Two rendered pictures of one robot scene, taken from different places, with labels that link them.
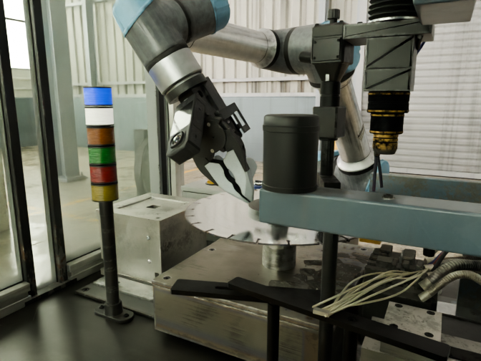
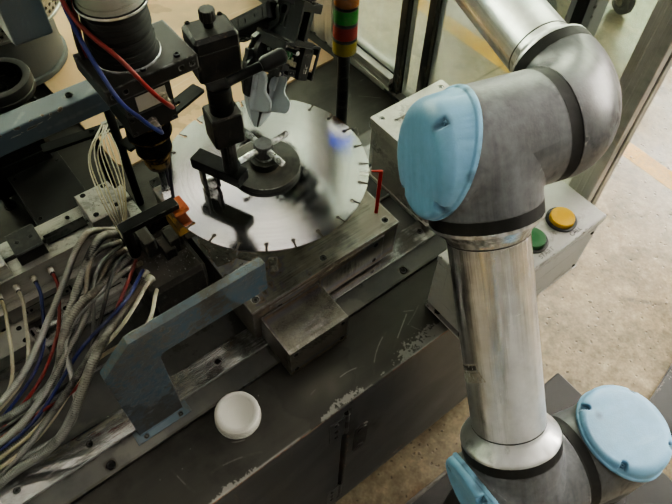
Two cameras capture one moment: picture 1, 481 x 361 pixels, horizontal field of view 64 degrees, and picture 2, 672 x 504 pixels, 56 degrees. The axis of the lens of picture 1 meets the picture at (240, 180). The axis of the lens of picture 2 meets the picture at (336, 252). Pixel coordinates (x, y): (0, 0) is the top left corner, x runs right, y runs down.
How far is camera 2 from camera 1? 1.35 m
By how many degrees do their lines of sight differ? 93
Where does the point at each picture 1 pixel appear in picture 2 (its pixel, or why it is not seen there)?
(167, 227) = (377, 133)
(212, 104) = (288, 27)
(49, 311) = (368, 104)
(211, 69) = not seen: outside the picture
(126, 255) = not seen: hidden behind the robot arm
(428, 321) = (91, 206)
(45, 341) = (323, 102)
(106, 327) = not seen: hidden behind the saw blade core
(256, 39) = (495, 29)
